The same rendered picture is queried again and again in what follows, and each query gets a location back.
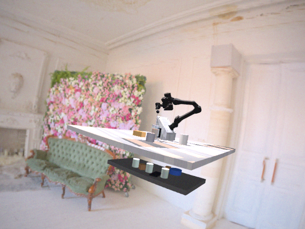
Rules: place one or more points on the dark grey flat shelf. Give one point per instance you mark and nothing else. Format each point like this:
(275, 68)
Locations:
(183, 184)

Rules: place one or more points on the orange rectangular block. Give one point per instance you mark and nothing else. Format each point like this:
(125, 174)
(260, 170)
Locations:
(139, 133)

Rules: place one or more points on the blue short cylinder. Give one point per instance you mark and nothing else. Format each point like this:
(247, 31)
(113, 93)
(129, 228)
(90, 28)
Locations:
(175, 171)

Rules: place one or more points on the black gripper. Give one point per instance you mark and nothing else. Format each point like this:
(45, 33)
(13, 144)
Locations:
(167, 107)

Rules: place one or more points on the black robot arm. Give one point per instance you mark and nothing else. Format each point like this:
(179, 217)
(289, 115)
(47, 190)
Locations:
(176, 101)

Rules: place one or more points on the glass french press with black knob plunger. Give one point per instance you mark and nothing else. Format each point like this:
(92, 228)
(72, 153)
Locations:
(155, 129)

